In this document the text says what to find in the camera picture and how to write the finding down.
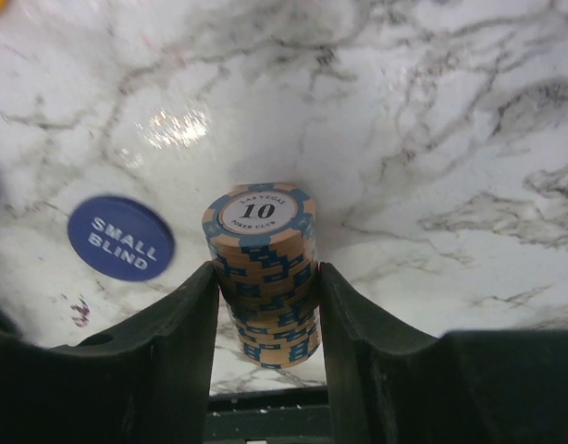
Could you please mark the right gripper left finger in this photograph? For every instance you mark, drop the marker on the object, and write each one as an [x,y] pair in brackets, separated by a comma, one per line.
[144,380]

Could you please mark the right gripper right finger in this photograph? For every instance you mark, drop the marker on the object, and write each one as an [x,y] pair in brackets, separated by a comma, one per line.
[389,382]

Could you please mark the peach blue poker chip stack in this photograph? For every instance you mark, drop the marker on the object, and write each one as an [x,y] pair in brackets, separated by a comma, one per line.
[262,242]

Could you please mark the blue small blind button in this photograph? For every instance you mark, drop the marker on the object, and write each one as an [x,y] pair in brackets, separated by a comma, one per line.
[121,238]

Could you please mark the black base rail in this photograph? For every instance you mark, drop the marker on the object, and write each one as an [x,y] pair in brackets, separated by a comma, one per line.
[293,415]

